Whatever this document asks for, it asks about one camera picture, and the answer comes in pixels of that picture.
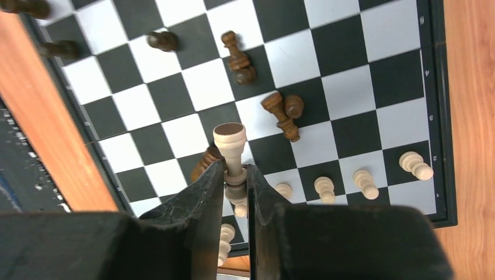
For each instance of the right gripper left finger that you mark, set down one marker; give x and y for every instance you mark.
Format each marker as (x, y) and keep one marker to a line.
(178, 239)

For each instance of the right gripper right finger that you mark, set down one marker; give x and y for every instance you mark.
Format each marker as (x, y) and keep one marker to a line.
(316, 241)

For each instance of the white chess queen piece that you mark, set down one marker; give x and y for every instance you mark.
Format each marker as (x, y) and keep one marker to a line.
(230, 139)

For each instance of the black white chessboard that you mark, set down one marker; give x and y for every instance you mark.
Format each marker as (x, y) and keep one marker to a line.
(364, 82)

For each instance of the dark fallen chess piece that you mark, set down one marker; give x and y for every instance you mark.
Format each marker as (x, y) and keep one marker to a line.
(274, 104)

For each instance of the white chess pawn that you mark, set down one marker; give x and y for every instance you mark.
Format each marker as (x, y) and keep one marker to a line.
(414, 163)

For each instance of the dark fallen chess bishop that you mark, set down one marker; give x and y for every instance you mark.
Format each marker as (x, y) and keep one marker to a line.
(239, 63)

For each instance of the dark chess pawn corner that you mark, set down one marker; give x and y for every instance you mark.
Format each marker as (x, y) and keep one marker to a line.
(63, 49)

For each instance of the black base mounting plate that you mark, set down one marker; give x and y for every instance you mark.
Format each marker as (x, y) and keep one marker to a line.
(26, 185)

